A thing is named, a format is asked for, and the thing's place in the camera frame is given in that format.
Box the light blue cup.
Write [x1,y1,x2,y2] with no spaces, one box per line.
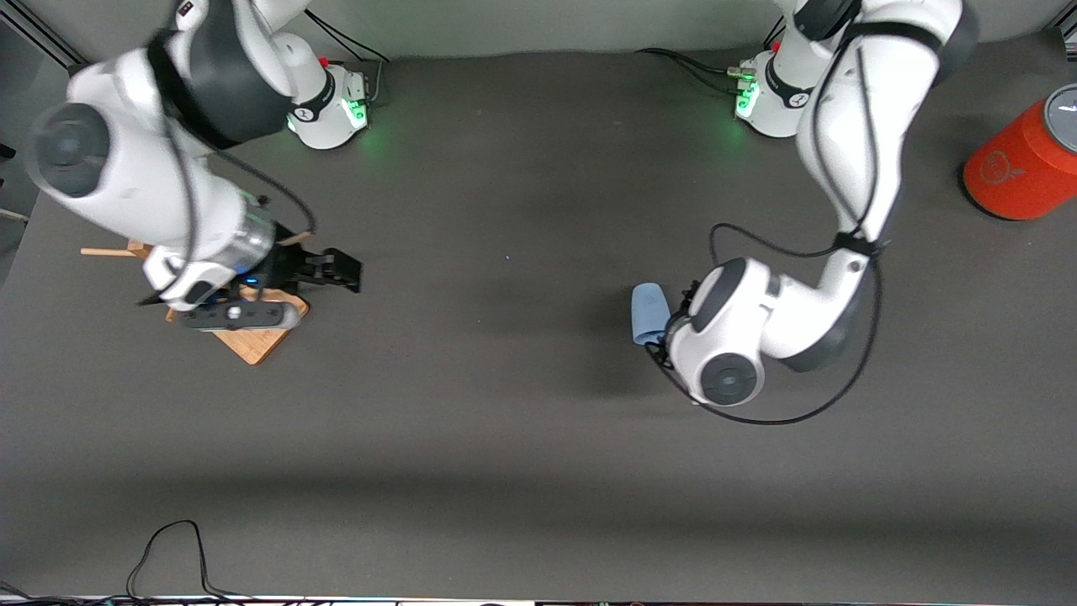
[631,282,673,347]

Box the black left arm base cable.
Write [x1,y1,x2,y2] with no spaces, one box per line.
[634,47,743,95]

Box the thin black looped table cable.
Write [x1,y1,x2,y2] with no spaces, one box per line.
[126,519,253,603]

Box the black right arm base cable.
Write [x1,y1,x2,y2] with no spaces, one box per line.
[303,8,398,65]

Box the wooden cup stand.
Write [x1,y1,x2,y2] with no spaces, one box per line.
[80,239,310,366]

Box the orange cylindrical can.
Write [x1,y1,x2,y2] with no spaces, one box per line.
[963,83,1077,222]

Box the black arm base cable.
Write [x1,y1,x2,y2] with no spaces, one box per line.
[634,47,743,95]
[303,8,398,65]

